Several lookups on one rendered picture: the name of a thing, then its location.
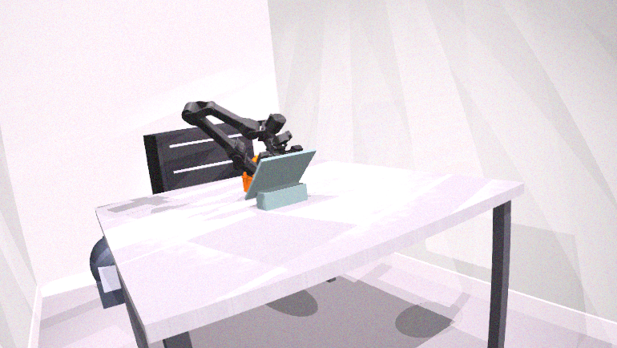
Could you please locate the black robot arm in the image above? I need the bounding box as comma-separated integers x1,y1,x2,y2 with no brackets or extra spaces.
181,101,292,177

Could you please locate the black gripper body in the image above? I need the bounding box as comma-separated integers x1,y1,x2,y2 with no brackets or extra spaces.
256,136,303,166

